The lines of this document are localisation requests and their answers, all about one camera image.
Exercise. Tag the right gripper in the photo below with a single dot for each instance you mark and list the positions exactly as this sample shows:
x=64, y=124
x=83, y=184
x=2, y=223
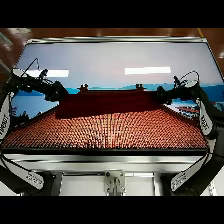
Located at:
x=164, y=93

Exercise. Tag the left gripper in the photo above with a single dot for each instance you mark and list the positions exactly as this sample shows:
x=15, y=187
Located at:
x=57, y=91

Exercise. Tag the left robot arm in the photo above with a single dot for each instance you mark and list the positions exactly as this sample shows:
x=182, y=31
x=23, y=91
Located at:
x=31, y=83

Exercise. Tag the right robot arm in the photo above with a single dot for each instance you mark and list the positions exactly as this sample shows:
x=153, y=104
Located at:
x=206, y=120

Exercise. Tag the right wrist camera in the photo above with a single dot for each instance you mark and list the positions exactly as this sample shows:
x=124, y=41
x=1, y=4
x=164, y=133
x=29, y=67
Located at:
x=176, y=81

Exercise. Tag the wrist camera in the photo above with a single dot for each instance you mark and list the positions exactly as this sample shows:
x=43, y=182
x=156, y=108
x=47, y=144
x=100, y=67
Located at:
x=43, y=74
x=176, y=81

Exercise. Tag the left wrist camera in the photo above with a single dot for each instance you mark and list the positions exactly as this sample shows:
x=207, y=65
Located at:
x=43, y=74

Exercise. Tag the silver frame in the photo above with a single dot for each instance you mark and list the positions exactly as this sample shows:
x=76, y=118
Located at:
x=100, y=160

